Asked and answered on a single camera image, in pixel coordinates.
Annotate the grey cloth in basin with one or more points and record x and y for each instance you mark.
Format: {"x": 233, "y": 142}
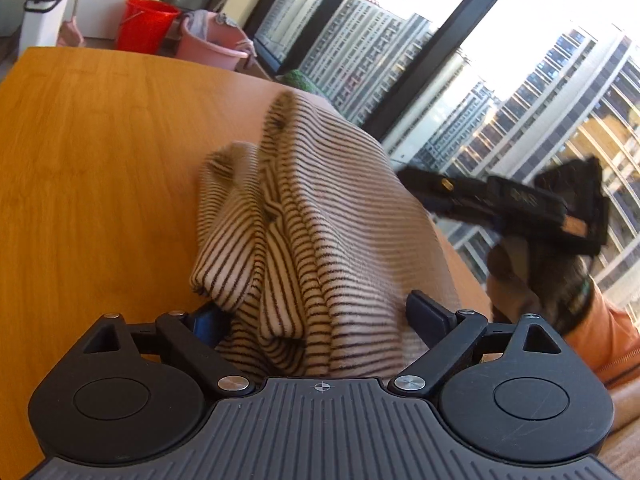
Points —
{"x": 200, "y": 22}

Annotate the green potted plant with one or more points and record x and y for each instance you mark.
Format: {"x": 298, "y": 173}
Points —
{"x": 300, "y": 82}

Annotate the striped knit garment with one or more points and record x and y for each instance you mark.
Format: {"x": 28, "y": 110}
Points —
{"x": 320, "y": 240}

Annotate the white bin with black lid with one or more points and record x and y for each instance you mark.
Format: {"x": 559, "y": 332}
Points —
{"x": 40, "y": 20}

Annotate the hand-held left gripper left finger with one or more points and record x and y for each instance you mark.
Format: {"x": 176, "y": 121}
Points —
{"x": 205, "y": 324}

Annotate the pink plastic basin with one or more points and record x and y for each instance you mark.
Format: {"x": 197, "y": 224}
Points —
{"x": 210, "y": 50}

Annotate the person's right hand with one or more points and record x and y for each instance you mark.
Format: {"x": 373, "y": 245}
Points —
{"x": 535, "y": 285}

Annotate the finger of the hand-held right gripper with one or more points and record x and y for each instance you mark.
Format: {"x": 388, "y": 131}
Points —
{"x": 445, "y": 184}
{"x": 465, "y": 212}

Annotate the apartment buildings outside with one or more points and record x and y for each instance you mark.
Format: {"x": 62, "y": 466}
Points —
{"x": 550, "y": 90}

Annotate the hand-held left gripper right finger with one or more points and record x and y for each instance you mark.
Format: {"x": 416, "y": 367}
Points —
{"x": 425, "y": 312}

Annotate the person's right forearm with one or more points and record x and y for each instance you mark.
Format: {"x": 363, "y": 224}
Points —
{"x": 607, "y": 335}

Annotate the red plastic bucket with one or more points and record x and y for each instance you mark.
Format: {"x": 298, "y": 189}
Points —
{"x": 145, "y": 27}

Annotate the black window frame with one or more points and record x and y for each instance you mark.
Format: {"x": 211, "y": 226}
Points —
{"x": 450, "y": 25}

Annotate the pink broom with dustpan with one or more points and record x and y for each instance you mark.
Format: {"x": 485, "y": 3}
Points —
{"x": 71, "y": 34}

